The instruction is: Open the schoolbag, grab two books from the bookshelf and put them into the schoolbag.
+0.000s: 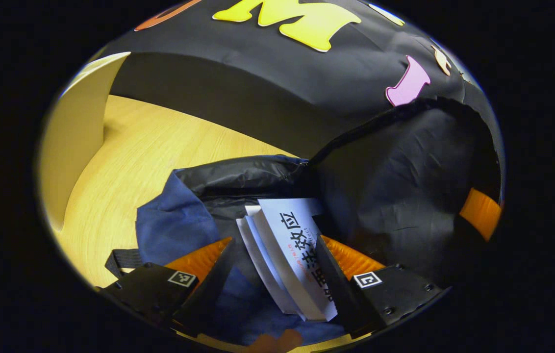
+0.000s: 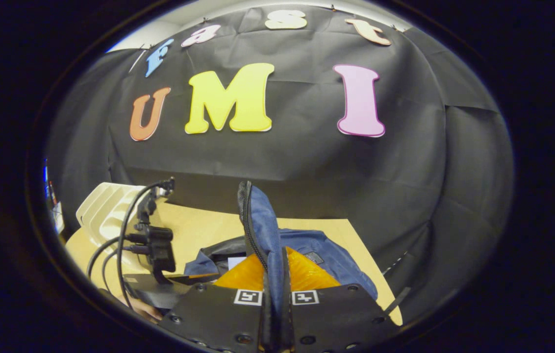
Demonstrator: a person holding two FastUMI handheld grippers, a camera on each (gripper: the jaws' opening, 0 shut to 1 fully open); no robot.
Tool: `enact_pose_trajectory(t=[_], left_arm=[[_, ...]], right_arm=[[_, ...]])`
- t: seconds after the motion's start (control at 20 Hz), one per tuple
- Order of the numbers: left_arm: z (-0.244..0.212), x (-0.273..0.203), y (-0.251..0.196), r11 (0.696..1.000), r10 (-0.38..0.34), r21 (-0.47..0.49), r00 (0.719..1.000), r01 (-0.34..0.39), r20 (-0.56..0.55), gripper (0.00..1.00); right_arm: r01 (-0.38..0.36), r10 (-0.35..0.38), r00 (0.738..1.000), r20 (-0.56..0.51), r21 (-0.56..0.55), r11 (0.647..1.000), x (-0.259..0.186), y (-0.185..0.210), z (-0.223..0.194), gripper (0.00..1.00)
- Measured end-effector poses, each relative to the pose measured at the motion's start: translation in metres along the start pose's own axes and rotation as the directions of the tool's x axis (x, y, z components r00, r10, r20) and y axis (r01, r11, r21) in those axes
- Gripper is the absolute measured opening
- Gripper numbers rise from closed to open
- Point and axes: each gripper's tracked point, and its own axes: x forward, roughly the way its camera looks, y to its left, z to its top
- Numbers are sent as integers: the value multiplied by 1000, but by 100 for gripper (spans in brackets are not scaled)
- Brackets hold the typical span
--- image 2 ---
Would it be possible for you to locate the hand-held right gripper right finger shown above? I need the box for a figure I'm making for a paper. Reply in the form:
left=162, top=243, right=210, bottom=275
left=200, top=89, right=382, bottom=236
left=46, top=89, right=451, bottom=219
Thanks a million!
left=277, top=247, right=401, bottom=353

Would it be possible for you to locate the black backdrop cloth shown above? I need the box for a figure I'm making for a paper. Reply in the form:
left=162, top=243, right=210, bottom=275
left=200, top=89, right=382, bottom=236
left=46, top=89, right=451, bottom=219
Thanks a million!
left=45, top=5, right=514, bottom=314

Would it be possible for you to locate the cream plastic bookshelf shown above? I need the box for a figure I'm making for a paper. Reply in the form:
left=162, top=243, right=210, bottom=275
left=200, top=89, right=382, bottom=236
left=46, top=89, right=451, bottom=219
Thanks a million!
left=76, top=182, right=160, bottom=247

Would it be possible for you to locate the blue schoolbag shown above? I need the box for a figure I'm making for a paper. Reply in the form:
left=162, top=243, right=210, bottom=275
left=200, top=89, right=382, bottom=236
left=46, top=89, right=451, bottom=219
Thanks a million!
left=183, top=180, right=378, bottom=353

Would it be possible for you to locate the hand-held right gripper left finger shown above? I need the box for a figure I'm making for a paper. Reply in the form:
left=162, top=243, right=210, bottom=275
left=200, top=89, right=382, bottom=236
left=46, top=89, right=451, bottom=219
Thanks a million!
left=170, top=248, right=264, bottom=353

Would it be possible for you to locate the computer monitor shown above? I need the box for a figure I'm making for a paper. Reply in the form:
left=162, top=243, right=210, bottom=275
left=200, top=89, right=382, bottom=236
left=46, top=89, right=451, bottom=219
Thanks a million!
left=44, top=164, right=59, bottom=206

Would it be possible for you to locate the black cable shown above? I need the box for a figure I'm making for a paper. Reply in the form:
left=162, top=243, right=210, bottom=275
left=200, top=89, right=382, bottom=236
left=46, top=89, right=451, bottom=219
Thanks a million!
left=86, top=237, right=136, bottom=279
left=116, top=179, right=176, bottom=310

